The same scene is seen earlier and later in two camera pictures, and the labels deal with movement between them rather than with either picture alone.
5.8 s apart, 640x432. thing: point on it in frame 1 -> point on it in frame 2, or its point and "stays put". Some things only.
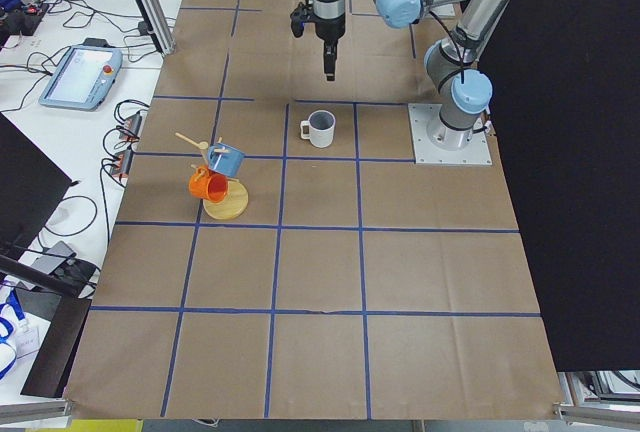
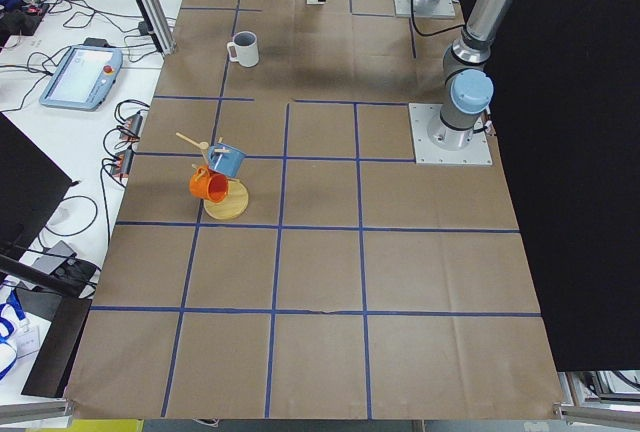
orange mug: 208,185 stays put
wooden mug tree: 236,200 stays put
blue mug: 225,159 stays put
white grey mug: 319,128 -> 244,49
